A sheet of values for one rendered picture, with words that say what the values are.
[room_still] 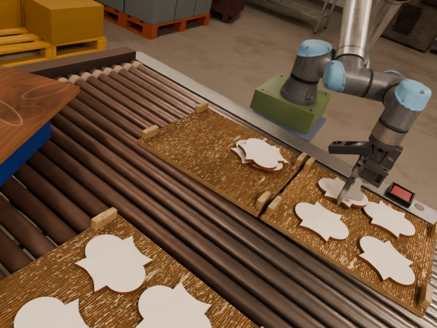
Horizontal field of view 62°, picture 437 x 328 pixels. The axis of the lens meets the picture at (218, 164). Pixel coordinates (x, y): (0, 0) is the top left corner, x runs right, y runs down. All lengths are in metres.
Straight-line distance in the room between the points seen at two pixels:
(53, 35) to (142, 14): 1.35
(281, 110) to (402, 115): 0.65
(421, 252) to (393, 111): 0.38
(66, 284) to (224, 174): 0.50
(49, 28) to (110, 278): 3.20
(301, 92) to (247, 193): 0.63
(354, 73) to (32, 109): 0.80
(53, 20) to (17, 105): 2.75
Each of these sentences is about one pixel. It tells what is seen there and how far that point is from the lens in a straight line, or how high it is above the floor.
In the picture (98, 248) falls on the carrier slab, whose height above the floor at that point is 0.95.
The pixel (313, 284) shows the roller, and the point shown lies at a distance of 0.86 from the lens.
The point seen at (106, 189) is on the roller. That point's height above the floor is 0.92.
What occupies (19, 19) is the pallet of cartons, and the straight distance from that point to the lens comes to 4.09.
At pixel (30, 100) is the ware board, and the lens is 1.02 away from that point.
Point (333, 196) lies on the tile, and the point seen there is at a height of 0.95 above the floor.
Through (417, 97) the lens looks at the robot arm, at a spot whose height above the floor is 1.28.
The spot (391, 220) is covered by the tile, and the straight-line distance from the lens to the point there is 1.12.
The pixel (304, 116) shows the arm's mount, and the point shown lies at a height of 0.93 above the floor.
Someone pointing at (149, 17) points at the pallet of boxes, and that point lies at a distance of 4.67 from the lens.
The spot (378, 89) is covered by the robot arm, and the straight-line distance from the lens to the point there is 1.02.
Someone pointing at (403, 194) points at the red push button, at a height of 0.93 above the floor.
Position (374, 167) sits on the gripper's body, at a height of 1.08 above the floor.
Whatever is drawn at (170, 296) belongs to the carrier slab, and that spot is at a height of 0.95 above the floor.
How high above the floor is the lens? 1.54
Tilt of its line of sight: 35 degrees down
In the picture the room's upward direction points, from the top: 16 degrees clockwise
